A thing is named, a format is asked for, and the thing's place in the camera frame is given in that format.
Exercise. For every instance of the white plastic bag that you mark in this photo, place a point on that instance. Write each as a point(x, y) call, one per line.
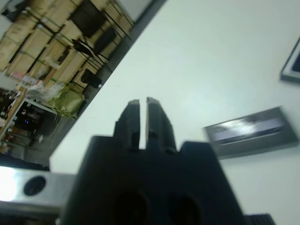
point(39, 91)

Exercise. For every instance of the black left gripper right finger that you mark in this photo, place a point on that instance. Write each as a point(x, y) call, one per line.
point(158, 126)

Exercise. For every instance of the black box with white liner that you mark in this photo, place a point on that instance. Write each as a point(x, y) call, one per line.
point(287, 72)

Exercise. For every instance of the yellow-green bag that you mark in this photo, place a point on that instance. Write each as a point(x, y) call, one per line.
point(66, 103)

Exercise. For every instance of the black box lid with picture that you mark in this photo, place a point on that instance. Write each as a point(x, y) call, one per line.
point(248, 136)

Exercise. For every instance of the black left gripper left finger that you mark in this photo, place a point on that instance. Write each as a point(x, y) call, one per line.
point(130, 124)

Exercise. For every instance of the computer with blue light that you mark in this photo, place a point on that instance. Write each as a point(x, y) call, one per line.
point(28, 122)

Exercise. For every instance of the white frame desk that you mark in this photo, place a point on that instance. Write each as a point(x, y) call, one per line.
point(35, 103)

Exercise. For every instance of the black office chair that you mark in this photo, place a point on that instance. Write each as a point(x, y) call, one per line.
point(89, 16)

